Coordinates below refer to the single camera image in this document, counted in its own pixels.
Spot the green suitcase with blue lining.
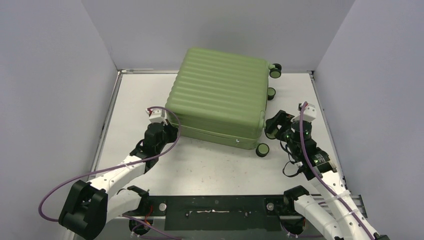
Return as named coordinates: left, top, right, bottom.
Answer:
left=165, top=47, right=282, bottom=158

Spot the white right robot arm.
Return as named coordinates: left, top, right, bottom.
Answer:
left=264, top=105, right=389, bottom=240

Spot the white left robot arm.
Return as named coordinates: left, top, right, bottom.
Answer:
left=58, top=121, right=181, bottom=240

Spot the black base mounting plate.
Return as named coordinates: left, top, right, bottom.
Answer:
left=128, top=195, right=306, bottom=233

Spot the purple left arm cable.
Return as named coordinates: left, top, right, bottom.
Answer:
left=38, top=105, right=183, bottom=240

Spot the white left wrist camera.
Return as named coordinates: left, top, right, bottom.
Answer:
left=146, top=108, right=167, bottom=125

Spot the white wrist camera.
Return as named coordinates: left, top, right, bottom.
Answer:
left=146, top=108, right=167, bottom=125
left=299, top=103, right=318, bottom=123

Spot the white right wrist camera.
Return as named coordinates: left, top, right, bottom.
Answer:
left=299, top=103, right=318, bottom=123

